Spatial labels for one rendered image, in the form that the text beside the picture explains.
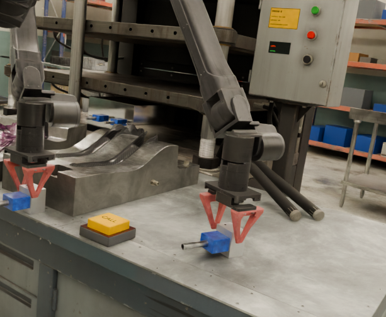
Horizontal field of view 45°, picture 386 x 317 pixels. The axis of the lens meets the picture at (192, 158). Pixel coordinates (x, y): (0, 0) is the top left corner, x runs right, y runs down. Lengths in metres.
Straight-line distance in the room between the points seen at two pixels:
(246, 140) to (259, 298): 0.28
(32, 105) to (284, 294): 0.61
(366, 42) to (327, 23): 6.29
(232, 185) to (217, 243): 0.12
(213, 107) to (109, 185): 0.35
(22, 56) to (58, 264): 0.46
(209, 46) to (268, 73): 0.79
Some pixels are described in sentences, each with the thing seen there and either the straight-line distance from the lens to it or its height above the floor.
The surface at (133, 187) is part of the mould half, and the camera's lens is 1.18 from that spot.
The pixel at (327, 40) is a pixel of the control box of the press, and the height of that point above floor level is 1.29.
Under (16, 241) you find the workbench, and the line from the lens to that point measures 1.21.
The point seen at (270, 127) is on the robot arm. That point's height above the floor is 1.05.
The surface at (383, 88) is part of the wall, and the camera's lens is 7.76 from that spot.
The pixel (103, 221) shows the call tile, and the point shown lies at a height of 0.84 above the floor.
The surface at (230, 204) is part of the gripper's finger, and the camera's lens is 0.86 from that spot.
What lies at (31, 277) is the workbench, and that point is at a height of 0.61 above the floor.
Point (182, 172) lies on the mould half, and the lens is 1.35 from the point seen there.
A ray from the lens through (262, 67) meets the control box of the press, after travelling 1.72.
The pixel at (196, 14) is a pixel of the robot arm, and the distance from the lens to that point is 0.97.
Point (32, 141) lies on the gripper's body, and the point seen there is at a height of 0.96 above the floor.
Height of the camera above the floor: 1.16
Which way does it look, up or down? 12 degrees down
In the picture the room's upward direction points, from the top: 7 degrees clockwise
